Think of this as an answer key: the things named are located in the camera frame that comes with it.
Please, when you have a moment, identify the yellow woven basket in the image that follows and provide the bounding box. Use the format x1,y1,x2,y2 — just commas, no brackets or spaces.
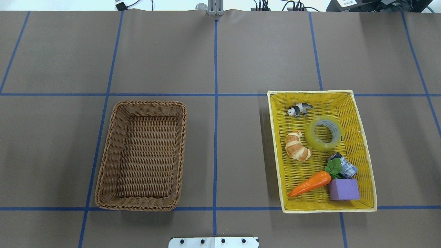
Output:
267,90,378,214

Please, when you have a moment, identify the yellow clear tape roll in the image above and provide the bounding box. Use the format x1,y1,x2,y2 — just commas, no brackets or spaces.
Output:
306,115,345,152

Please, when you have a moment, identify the brown wicker basket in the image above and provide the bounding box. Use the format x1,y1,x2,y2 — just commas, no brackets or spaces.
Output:
95,100,187,211

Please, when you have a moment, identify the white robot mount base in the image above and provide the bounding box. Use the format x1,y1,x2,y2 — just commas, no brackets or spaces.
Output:
168,237,260,248

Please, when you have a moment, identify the purple foam block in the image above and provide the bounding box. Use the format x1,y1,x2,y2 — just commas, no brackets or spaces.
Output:
328,178,360,201

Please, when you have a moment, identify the toy carrot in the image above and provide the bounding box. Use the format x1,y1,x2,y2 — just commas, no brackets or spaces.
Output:
288,157,342,197

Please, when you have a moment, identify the aluminium frame post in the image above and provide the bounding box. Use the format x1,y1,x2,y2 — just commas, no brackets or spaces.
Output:
207,0,224,16

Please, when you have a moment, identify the blue crumpled can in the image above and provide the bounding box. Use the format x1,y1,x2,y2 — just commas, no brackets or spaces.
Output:
326,152,358,179

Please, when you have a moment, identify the toy panda figure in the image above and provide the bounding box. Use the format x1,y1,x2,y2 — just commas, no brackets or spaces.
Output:
287,103,313,118

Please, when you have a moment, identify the toy croissant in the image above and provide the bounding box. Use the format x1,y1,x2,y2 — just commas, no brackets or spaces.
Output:
285,131,312,162

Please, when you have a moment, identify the small black adapter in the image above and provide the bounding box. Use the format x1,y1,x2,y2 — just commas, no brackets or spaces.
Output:
115,2,128,11

